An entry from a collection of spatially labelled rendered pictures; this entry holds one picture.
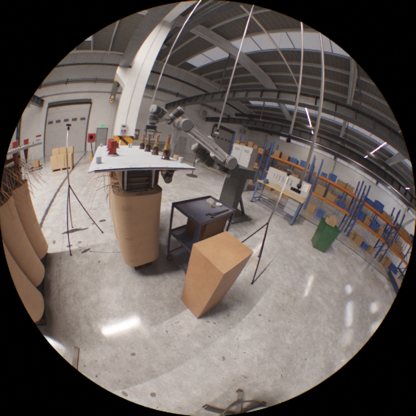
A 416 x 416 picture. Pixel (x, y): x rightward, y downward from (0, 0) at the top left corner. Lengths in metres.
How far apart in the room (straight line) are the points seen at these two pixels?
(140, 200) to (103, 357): 1.59
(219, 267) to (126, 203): 0.85
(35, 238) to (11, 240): 0.56
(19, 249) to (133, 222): 1.35
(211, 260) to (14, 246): 1.82
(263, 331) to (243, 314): 0.36
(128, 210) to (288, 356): 2.32
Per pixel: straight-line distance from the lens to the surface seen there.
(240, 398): 1.67
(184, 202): 1.59
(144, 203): 1.21
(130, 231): 1.33
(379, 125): 7.33
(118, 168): 0.83
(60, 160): 7.69
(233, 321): 1.75
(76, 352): 1.81
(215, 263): 0.88
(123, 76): 7.19
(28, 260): 1.87
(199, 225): 1.21
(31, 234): 2.12
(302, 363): 2.19
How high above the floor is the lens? 1.55
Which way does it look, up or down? 25 degrees down
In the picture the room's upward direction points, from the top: 15 degrees clockwise
